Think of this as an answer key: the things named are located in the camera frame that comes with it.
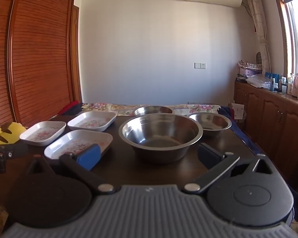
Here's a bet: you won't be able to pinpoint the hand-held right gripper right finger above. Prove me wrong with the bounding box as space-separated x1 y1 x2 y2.
181 142 274 194

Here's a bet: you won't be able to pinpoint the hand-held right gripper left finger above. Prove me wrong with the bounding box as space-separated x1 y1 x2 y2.
25 144 121 195

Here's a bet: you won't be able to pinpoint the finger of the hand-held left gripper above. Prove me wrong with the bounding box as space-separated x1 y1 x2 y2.
1 144 28 159

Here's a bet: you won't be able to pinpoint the white floral rectangular plate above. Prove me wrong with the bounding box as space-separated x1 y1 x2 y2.
19 121 66 146
67 111 117 132
44 129 113 160

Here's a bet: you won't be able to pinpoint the small steel bowl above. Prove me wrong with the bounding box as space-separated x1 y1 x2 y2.
188 112 232 137
133 106 173 117

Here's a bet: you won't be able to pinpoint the large steel bowl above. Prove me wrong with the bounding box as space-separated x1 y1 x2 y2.
118 113 203 164

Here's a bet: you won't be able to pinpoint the yellow plush toy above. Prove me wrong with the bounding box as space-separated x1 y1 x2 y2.
0 122 28 146

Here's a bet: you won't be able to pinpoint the dark blue quilt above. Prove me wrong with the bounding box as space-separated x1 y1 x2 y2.
218 106 265 155

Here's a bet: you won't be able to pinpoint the white paper bag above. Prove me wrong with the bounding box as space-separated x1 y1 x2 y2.
229 103 245 122

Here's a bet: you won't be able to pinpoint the red cloth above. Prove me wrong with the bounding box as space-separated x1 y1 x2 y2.
58 101 79 116

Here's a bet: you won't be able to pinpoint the wooden cabinet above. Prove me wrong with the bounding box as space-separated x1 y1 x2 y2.
234 79 298 194

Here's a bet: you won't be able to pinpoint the clear plastic bags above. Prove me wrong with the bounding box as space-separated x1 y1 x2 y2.
247 75 274 89

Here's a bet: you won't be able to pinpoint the pink box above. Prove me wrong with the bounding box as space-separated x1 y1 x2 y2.
239 68 262 77

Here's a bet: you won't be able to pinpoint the stack of boxes and cloth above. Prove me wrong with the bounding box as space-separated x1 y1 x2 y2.
238 60 263 70

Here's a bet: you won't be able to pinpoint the white bottle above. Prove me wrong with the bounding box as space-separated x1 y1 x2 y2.
287 73 294 95

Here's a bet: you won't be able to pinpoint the patterned beige curtain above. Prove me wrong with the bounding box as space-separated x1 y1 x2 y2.
242 0 272 73

